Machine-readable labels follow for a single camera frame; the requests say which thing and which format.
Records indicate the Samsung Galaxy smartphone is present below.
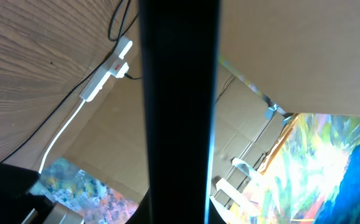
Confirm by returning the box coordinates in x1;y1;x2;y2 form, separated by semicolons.
139;0;220;223

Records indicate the black USB charging cable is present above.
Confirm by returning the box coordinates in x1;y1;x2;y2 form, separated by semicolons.
0;0;143;164

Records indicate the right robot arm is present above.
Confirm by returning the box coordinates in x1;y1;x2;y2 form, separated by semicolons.
0;163;85;224

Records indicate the white charger plug adapter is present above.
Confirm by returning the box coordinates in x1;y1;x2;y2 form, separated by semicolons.
109;58;129;78

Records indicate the cardboard box panel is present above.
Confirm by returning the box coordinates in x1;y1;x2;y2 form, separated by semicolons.
64;62;284;202

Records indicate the white power strip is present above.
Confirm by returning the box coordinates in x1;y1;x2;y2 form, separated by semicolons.
80;37;133;102

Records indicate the colourful patterned sheet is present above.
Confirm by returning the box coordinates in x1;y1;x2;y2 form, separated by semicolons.
31;158;138;224

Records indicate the colourful painting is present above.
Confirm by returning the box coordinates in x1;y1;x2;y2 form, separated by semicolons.
211;55;360;224

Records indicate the white power strip cord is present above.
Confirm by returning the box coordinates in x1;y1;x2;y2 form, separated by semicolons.
38;99;87;174

